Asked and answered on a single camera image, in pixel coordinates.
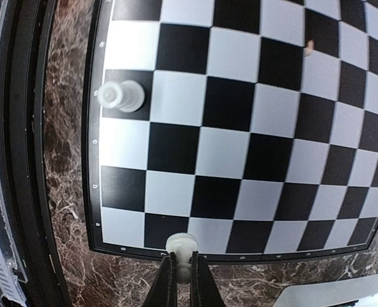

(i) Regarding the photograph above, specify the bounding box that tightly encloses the white king chess piece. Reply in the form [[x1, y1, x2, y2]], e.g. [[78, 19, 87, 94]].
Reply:
[[97, 80, 145, 113]]

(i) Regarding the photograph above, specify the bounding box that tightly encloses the white divided plastic tray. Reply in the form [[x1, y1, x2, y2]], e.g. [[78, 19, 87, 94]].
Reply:
[[274, 274, 378, 306]]

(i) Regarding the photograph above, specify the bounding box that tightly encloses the black and grey chessboard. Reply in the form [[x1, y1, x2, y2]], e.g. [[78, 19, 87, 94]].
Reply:
[[82, 1, 378, 263]]

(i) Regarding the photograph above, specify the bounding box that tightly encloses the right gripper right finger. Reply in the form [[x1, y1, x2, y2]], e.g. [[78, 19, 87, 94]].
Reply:
[[190, 251, 226, 307]]

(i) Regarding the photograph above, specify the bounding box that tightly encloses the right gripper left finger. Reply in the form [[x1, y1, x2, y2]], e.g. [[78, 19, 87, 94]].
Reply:
[[142, 253, 178, 307]]

